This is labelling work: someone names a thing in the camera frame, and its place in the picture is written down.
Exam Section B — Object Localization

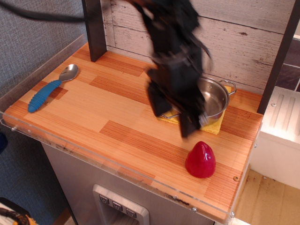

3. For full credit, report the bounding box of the dark wooden right post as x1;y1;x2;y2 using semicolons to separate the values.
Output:
257;0;300;114

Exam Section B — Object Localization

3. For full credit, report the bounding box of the grey toy fridge cabinet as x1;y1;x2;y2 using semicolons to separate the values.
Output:
42;144;214;225

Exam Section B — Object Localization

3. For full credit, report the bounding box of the red plastic strawberry toy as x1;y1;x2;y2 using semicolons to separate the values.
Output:
185;141;216;178

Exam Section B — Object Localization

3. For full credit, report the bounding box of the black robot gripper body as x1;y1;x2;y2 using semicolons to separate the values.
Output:
147;44;204;116

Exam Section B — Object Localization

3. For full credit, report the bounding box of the clear acrylic edge guard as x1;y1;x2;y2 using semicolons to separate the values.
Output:
3;106;262;224

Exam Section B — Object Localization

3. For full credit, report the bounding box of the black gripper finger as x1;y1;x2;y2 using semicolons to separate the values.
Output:
147;82;172;117
179;111;209;138

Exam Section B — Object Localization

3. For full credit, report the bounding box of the dark wooden post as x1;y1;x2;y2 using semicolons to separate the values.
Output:
82;0;107;62
257;0;300;114

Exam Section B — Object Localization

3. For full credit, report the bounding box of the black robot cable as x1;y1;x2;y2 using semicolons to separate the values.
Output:
0;2;86;23

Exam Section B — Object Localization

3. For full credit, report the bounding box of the stainless steel pot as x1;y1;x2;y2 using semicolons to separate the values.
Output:
158;77;237;129

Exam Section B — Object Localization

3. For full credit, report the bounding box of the yellow object bottom left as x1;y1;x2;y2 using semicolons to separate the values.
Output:
0;208;37;225

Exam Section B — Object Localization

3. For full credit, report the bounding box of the white toy sink unit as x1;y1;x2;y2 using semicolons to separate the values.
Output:
249;34;300;190

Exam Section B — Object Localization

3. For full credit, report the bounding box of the dark wooden left post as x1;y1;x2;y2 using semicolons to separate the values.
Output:
82;0;107;62

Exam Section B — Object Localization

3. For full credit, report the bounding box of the blue handled metal spoon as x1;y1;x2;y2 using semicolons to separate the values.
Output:
28;64;79;113

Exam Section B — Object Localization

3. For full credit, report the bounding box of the silver water dispenser panel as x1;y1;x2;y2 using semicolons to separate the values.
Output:
93;184;150;225

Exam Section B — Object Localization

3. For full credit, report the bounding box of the yellow sponge cloth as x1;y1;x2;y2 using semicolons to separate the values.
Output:
157;86;236;135

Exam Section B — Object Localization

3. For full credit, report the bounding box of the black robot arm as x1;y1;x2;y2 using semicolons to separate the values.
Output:
130;0;208;137

